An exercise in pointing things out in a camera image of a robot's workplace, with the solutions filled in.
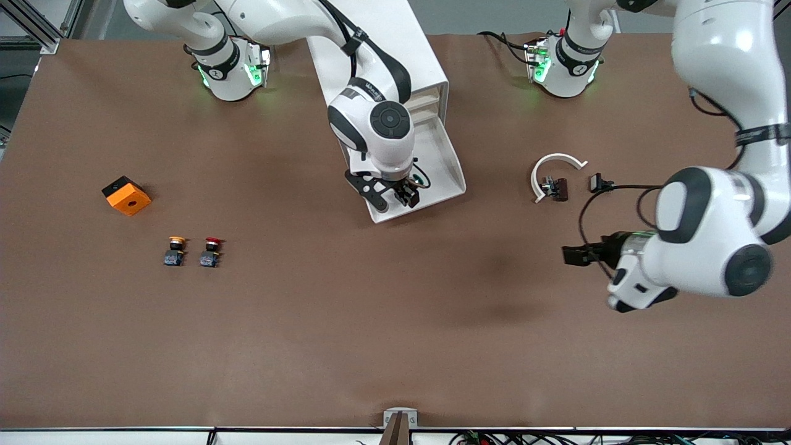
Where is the red push button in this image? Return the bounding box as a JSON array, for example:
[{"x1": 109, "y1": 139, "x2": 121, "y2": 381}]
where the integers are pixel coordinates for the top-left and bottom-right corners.
[{"x1": 199, "y1": 236, "x2": 225, "y2": 269}]

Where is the yellow push button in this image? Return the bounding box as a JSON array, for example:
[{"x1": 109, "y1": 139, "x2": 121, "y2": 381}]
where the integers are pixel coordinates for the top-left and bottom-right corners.
[{"x1": 164, "y1": 235, "x2": 188, "y2": 268}]

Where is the brown and black connector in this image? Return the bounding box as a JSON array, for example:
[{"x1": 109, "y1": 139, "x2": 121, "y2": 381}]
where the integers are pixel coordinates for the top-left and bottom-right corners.
[{"x1": 540, "y1": 176, "x2": 569, "y2": 203}]

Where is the orange box with hole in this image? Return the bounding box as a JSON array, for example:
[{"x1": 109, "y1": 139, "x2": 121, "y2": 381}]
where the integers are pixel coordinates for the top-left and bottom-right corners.
[{"x1": 101, "y1": 176, "x2": 152, "y2": 217}]

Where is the white curved plastic ring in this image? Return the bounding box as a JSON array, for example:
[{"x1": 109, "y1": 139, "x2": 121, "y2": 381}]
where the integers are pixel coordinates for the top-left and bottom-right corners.
[{"x1": 531, "y1": 153, "x2": 589, "y2": 204}]

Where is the grey metal bracket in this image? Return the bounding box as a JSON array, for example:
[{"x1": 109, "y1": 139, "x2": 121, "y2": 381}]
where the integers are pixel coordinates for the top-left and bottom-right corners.
[{"x1": 383, "y1": 407, "x2": 418, "y2": 429}]

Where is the brown camera post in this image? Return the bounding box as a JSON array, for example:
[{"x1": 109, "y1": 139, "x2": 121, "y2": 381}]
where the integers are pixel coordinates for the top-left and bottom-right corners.
[{"x1": 378, "y1": 413, "x2": 413, "y2": 445}]

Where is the aluminium frame bar with foot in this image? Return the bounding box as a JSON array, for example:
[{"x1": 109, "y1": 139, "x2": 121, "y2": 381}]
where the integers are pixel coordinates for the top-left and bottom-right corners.
[{"x1": 0, "y1": 0, "x2": 61, "y2": 55}]

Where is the white table edge rail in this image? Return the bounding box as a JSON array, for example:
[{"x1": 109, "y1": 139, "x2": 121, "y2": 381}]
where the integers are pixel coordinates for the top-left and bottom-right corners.
[{"x1": 0, "y1": 425, "x2": 791, "y2": 445}]

